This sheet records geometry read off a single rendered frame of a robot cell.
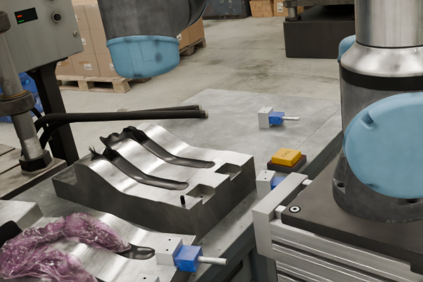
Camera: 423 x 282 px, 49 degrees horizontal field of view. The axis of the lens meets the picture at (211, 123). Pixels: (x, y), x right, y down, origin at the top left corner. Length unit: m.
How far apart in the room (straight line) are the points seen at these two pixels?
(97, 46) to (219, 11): 3.56
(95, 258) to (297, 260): 0.39
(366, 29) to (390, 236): 0.28
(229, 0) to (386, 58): 7.72
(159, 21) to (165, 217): 0.64
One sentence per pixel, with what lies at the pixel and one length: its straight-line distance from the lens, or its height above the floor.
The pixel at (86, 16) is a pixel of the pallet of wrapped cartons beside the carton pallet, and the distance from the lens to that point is 5.16.
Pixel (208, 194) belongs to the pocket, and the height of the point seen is 0.86.
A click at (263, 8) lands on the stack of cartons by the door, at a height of 0.14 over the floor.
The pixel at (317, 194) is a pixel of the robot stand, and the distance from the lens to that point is 0.71.
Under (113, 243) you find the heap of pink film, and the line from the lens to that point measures 0.96.
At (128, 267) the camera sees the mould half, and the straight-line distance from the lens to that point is 0.94.
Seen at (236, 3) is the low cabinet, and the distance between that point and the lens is 8.07.
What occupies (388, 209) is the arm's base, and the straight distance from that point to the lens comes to 0.64.
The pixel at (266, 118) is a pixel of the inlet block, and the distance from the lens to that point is 1.52.
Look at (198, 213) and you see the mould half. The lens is 1.02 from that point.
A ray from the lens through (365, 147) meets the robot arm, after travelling 0.45.
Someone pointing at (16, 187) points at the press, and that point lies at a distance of 1.57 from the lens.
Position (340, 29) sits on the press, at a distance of 5.02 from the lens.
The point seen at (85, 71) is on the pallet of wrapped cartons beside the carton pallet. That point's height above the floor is 0.20.
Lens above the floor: 1.41
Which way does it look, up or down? 22 degrees down
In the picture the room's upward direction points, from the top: 9 degrees counter-clockwise
